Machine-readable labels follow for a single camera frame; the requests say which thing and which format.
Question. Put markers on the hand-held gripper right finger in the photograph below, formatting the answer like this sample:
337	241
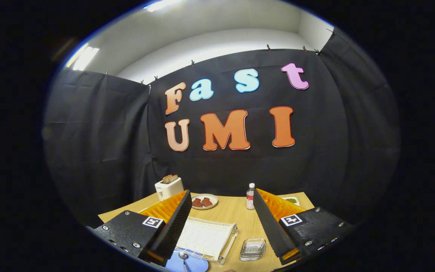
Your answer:
271	226

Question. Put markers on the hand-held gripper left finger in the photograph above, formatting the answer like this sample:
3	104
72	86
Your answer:
174	226

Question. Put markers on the blue plate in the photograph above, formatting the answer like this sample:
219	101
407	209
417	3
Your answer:
198	265

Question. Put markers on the white divided dish with beans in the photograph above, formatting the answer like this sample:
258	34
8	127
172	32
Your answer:
291	200

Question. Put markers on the beige round dish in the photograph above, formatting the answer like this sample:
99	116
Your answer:
213	197

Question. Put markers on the red meat piece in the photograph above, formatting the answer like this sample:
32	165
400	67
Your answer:
197	203
207	202

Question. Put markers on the clear bottle with red label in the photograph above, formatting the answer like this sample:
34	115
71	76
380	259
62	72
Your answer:
250	198

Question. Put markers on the white toaster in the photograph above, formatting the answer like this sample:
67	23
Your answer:
168	190

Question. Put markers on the brown toast slice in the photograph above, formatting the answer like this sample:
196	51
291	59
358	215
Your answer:
170	179

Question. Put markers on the ceiling light panel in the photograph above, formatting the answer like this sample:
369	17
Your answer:
85	57

